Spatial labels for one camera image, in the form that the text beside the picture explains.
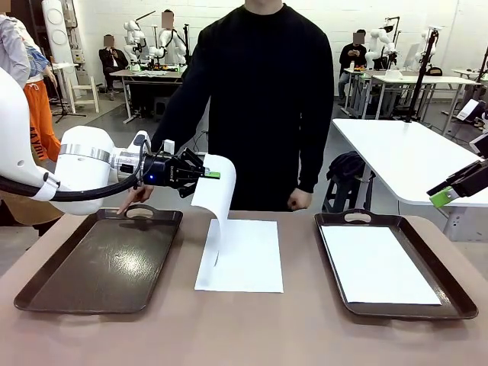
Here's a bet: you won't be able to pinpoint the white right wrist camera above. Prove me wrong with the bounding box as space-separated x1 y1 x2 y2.
456 98 480 124

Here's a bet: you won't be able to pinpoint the black bag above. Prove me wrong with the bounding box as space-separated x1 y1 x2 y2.
326 151 377 182

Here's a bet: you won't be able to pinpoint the person in black sweater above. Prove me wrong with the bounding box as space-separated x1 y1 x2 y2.
178 0 336 212

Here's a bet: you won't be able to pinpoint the seated person black jacket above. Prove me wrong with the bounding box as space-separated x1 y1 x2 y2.
98 34 130 101

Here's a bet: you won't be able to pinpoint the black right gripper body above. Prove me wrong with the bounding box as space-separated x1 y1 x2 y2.
471 132 488 159

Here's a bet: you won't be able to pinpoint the white workshop desk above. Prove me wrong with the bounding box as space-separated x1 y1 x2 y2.
371 74 482 125
344 67 373 119

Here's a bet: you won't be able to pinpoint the grey plastic stool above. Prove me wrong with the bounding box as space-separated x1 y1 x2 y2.
153 95 172 119

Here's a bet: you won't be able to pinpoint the grey topped workshop desk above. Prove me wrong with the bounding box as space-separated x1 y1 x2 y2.
112 67 184 125

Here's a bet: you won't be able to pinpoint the white tower air conditioner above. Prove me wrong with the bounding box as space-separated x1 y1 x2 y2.
40 0 74 64

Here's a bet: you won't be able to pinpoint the black plastic step stool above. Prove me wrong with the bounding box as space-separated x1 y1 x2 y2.
322 175 377 214

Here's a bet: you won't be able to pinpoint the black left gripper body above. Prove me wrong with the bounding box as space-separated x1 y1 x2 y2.
143 153 183 188

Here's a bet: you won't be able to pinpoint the seated person black clothes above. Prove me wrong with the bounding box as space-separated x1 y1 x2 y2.
337 29 369 107

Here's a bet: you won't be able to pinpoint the white wooden stool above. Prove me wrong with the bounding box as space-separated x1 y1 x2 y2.
69 75 101 114

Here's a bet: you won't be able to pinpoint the person's left forearm black sleeve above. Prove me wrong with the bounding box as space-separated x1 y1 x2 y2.
295 114 335 194

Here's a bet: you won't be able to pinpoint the person's left hand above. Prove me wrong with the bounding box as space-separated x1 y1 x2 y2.
286 189 313 210

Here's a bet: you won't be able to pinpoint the black tripod stand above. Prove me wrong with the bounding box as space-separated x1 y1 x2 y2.
404 28 439 124

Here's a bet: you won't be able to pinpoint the person's right hand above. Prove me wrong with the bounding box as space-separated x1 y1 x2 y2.
116 185 156 215

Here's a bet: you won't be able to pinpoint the white A4 paper sheet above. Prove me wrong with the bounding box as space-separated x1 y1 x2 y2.
194 219 284 294
319 225 444 306
190 153 239 268

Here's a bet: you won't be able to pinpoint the person's right forearm black sleeve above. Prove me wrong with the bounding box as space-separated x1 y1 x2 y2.
150 87 199 153

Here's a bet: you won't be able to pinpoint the person with brown apron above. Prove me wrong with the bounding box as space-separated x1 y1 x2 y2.
0 13 65 237

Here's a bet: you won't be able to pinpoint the standing person white shirt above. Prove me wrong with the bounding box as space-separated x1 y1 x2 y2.
158 10 188 66

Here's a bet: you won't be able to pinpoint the brown plastic serving tray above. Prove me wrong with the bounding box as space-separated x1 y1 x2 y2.
13 204 184 316
313 208 480 320

